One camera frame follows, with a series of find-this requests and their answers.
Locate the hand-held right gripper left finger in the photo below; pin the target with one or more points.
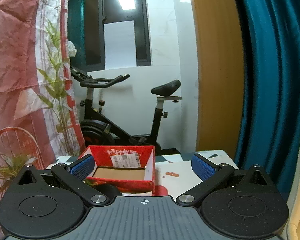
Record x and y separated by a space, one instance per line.
82 166

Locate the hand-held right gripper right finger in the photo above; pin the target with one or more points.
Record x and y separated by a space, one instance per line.
202 166

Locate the red strawberry print box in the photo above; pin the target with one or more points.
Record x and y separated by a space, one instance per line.
105 155

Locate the printed tablecloth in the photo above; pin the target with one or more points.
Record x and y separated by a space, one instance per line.
180 175

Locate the black exercise bike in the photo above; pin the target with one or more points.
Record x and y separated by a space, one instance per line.
95 127

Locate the wooden door panel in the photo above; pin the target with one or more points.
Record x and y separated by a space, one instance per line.
215 55

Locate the pink printed curtain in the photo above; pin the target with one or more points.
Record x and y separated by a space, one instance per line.
15 55

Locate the teal curtain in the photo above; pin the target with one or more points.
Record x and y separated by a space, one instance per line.
277 80

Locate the white board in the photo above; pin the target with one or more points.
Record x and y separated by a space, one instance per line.
120 45

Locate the dark framed window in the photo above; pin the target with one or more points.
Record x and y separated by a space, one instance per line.
140 30

